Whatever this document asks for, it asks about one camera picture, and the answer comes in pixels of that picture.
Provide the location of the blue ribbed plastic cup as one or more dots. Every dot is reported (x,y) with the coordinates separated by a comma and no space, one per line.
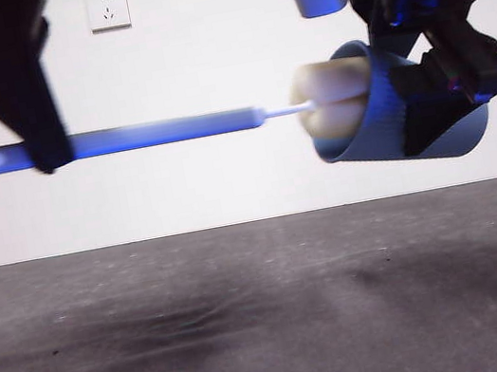
(377,124)

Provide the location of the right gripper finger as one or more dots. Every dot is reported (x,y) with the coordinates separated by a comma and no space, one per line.
(428,111)
(396,41)

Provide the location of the white wall socket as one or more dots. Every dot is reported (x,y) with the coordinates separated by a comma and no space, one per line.
(109,8)

